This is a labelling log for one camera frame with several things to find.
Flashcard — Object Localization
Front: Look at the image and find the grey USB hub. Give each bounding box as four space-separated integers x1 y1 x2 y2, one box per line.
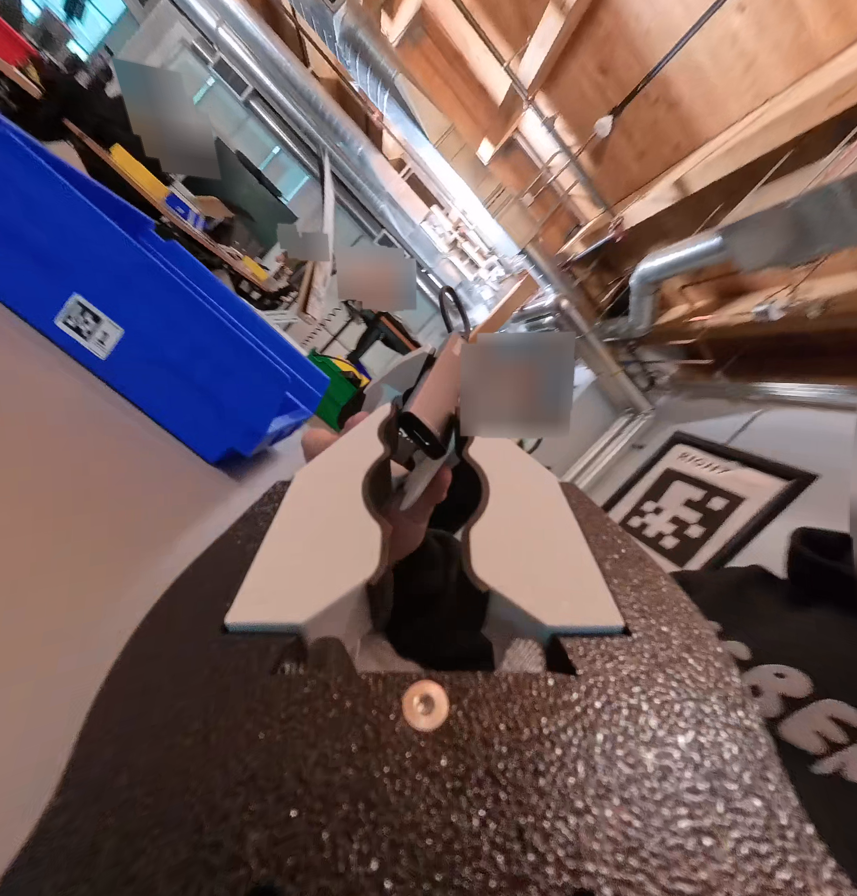
398 335 466 469

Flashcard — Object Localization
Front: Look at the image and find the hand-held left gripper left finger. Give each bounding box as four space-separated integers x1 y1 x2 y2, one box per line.
224 402 401 641

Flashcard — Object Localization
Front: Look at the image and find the wooden background table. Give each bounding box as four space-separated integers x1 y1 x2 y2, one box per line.
61 115 275 291

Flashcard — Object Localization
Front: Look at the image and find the black printed sweatshirt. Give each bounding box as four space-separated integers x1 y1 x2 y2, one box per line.
669 528 857 896

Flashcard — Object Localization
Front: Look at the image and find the red storage bin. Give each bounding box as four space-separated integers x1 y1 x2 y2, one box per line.
0 0 37 60

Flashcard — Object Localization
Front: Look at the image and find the silver air duct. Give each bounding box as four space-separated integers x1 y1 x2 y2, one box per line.
169 0 656 414

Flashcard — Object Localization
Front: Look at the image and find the person's right forearm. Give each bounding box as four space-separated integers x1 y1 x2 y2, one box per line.
388 483 497 671

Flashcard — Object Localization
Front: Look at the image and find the person's right hand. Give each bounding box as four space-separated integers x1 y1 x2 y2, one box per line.
302 412 452 564

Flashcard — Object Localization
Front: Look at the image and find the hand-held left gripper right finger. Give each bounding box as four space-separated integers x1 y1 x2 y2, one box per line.
456 434 627 638

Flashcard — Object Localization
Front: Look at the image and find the corrugated silver duct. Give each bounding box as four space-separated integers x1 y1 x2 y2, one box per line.
288 0 541 232

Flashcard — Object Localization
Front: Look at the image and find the green storage bin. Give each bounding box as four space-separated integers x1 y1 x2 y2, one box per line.
308 350 373 431

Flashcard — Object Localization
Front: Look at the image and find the black monitor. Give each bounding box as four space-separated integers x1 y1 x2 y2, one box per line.
215 136 300 225

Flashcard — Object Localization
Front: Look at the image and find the blue storage bin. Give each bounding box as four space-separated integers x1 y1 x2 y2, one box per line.
0 105 331 466

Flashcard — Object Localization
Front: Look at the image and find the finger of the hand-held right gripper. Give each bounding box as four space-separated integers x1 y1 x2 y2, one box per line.
364 349 436 415
399 462 452 512

